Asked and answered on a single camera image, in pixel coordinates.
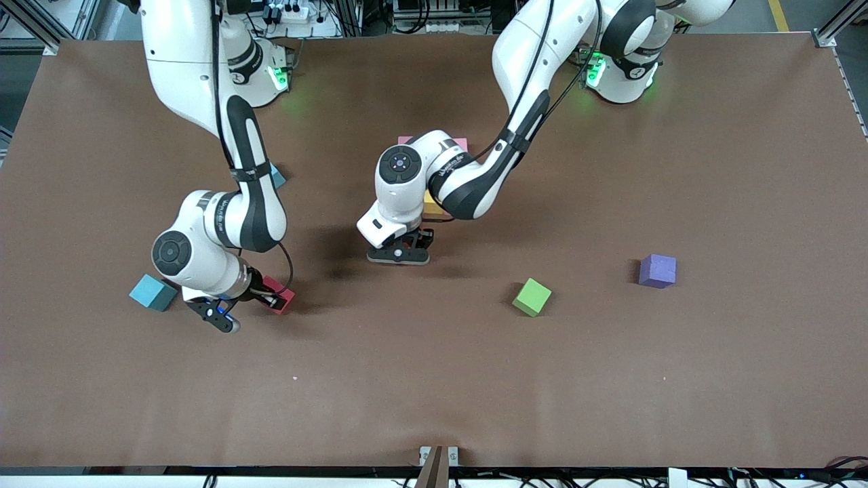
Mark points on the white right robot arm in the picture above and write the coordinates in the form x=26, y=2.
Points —
x=251, y=203

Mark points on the white power strip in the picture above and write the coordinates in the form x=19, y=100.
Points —
x=444, y=27
x=293, y=12

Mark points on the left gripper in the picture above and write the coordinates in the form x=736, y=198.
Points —
x=418, y=238

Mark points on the blue foam cube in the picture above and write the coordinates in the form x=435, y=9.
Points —
x=152, y=293
x=279, y=176

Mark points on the purple foam cube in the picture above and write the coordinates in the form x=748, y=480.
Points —
x=657, y=271

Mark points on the red foam cube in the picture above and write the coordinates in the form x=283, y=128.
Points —
x=285, y=293

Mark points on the aluminium frame profile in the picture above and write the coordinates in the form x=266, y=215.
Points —
x=41, y=30
x=837, y=24

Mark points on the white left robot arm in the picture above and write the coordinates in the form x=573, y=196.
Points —
x=475, y=183

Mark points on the green foam cube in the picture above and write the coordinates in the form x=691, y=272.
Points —
x=532, y=297

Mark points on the yellow foam cube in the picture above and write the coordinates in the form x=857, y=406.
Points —
x=431, y=205

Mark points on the metal bracket with brown post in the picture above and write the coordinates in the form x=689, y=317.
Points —
x=434, y=468

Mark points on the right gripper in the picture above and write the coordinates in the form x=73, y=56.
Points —
x=256, y=282

